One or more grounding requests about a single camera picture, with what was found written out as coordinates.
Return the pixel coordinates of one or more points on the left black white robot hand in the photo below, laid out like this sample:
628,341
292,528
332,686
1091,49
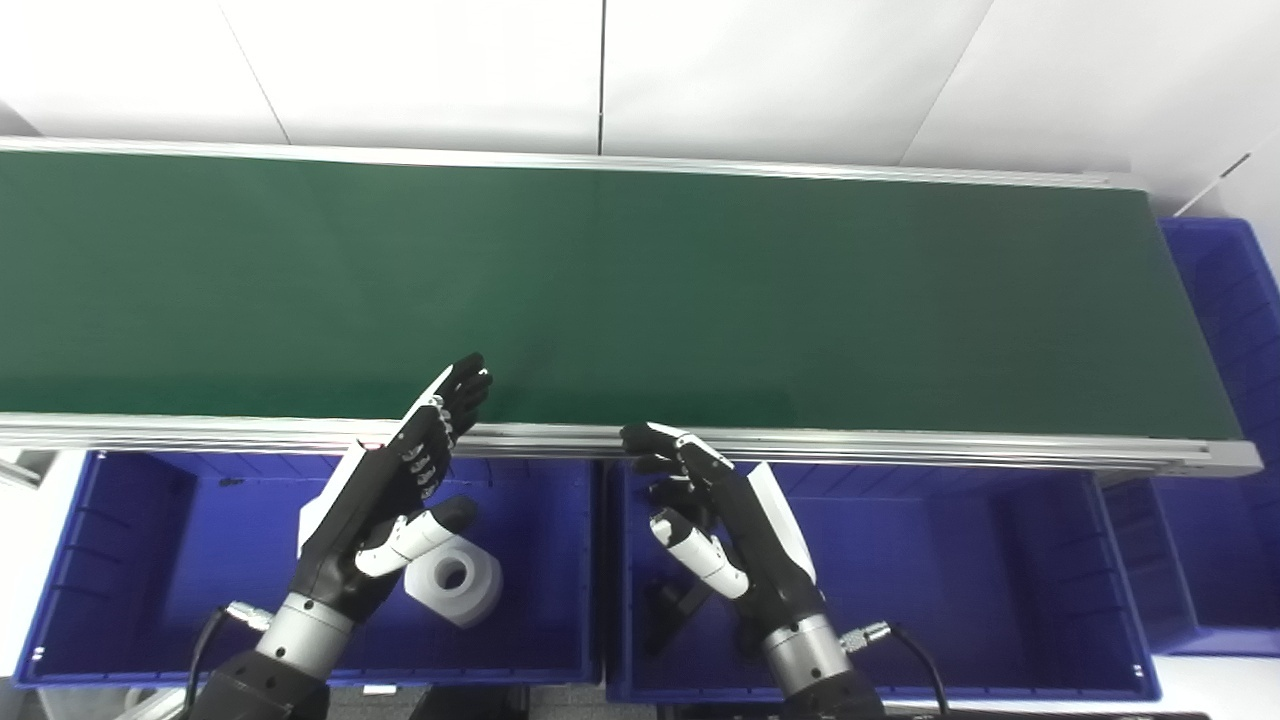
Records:
375,510

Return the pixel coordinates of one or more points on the green conveyor belt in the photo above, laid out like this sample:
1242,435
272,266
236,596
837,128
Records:
700,290
900,447

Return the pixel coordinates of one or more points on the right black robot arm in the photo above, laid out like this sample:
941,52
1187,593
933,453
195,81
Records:
805,660

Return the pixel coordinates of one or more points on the black robot torso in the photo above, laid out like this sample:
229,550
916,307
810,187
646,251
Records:
470,705

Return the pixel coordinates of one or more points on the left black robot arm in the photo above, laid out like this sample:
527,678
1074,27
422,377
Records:
300,640

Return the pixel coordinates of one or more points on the white cylindrical plastic part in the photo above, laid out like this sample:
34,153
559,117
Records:
480,590

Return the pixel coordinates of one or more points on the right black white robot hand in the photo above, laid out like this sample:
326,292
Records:
760,550

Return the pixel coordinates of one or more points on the blue plastic bin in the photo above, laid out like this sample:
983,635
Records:
1240,400
150,570
950,580

